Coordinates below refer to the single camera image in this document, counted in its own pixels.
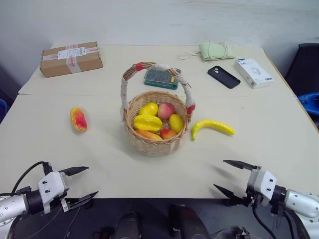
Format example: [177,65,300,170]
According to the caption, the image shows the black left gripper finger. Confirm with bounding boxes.
[59,166,89,177]
[66,191,100,211]

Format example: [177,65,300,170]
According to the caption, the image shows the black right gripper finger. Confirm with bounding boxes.
[212,183,250,208]
[222,159,261,172]

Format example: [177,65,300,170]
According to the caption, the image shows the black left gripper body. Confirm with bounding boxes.
[59,173,71,203]

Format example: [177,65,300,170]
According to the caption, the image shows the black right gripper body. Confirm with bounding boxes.
[245,191,265,208]

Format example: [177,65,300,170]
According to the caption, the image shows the yellow banana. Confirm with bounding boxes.
[191,119,236,141]

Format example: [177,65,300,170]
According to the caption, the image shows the red and yellow mango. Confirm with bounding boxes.
[69,107,88,132]

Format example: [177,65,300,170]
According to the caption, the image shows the dark rounded shape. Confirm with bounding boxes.
[113,211,144,239]
[168,204,210,239]

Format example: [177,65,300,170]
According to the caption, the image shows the yellow lemon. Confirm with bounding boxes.
[168,113,185,133]

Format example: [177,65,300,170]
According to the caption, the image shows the small red apple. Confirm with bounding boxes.
[159,127,178,140]

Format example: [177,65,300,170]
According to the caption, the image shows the orange red mango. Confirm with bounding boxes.
[135,129,163,141]

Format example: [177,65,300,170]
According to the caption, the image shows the yellow starfruit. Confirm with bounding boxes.
[133,115,163,133]

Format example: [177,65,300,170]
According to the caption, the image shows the black smartphone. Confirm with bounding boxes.
[207,65,241,90]

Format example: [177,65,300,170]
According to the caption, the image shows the pink peach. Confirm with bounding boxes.
[157,103,176,120]

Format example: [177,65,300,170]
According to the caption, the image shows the white product box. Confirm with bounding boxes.
[234,58,274,89]

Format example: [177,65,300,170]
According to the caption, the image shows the blue plastic bag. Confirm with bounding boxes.
[297,91,319,117]

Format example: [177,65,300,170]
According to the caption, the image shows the blue bin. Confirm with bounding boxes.
[0,98,7,124]

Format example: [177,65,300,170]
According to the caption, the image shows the small yellow mango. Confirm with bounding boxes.
[138,102,159,117]

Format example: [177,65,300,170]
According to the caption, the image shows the taped cardboard box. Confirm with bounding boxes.
[39,41,104,78]

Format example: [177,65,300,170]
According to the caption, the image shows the green screwdriver bit case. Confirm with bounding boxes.
[144,68,181,91]

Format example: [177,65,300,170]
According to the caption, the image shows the black chair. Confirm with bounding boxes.
[285,42,319,97]

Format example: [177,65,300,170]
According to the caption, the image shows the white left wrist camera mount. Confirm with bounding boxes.
[37,171,70,215]

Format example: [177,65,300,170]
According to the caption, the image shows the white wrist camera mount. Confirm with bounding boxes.
[37,171,70,215]
[245,166,278,206]

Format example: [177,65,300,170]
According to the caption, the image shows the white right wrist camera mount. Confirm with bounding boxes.
[245,166,278,206]

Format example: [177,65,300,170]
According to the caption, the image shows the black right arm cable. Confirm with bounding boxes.
[251,206,275,239]

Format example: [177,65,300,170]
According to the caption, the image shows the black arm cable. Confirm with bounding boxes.
[251,206,275,239]
[10,161,53,195]

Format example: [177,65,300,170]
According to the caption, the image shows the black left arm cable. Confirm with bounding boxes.
[10,161,53,195]

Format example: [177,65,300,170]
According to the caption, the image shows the wicker basket with handle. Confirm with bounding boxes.
[119,61,196,157]

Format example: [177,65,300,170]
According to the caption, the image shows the green cloth pouch with cord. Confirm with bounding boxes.
[177,40,236,62]

